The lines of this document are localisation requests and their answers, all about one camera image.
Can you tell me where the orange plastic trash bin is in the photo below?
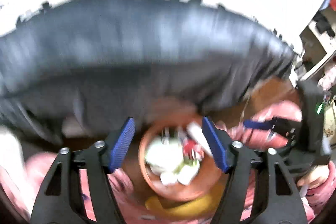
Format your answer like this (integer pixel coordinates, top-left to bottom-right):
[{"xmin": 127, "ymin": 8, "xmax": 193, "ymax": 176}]
[{"xmin": 138, "ymin": 115, "xmax": 222, "ymax": 202}]

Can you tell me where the person's right hand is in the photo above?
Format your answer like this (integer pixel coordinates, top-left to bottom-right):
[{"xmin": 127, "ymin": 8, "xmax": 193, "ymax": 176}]
[{"xmin": 297, "ymin": 165, "xmax": 330, "ymax": 189}]

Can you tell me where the pink pajama right sleeve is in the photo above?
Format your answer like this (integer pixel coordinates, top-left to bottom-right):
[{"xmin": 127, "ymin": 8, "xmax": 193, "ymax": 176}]
[{"xmin": 302, "ymin": 161, "xmax": 335, "ymax": 223}]

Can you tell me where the pink pajama left leg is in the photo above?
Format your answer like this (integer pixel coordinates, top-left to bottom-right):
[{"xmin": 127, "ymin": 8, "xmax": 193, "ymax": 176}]
[{"xmin": 1, "ymin": 152, "xmax": 149, "ymax": 223}]

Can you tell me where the white tube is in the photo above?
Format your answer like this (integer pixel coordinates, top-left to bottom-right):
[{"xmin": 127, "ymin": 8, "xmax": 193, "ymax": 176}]
[{"xmin": 186, "ymin": 122, "xmax": 213, "ymax": 157}]

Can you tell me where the red white crumpled wrapper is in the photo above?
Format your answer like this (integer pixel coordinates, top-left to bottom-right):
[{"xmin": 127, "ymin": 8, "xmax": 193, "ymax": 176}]
[{"xmin": 182, "ymin": 138, "xmax": 204, "ymax": 161}]

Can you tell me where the yellow slipper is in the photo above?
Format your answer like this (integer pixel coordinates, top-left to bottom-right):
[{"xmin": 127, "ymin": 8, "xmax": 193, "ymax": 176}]
[{"xmin": 145, "ymin": 182, "xmax": 225, "ymax": 221}]

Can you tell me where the crumpled white tissue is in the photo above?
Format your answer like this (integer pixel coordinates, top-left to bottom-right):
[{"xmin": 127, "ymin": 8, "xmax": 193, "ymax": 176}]
[{"xmin": 145, "ymin": 136, "xmax": 201, "ymax": 186}]

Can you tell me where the cluttered side shelf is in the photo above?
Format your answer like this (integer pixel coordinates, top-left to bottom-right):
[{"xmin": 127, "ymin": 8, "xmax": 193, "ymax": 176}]
[{"xmin": 295, "ymin": 0, "xmax": 335, "ymax": 81}]

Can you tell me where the dark grey bed blanket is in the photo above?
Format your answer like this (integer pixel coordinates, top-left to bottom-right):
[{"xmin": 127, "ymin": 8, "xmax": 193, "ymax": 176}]
[{"xmin": 1, "ymin": 0, "xmax": 296, "ymax": 146}]

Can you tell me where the white charging cable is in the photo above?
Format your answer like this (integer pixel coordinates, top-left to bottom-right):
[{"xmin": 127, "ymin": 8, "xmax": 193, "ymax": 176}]
[{"xmin": 239, "ymin": 87, "xmax": 254, "ymax": 126}]

